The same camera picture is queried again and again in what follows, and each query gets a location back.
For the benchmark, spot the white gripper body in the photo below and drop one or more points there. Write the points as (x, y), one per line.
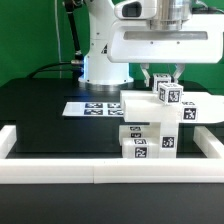
(199, 41)

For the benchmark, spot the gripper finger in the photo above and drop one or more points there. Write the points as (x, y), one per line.
(178, 72)
(144, 69)

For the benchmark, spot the white tagged cube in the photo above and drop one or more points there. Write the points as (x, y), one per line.
(160, 78)

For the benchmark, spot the white tagged cube nut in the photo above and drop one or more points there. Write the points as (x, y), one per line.
(170, 93)

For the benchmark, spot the white chair back frame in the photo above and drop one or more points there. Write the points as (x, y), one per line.
(196, 107)

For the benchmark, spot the white chair seat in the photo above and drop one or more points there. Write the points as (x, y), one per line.
(166, 134)

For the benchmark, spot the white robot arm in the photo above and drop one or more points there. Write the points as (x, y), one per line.
(99, 72)

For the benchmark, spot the white U-shaped fence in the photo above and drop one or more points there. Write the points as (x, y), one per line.
(101, 171)

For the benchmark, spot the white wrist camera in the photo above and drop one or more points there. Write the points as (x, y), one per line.
(136, 9)

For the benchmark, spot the white marker base plate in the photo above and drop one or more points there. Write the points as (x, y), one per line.
(92, 109)

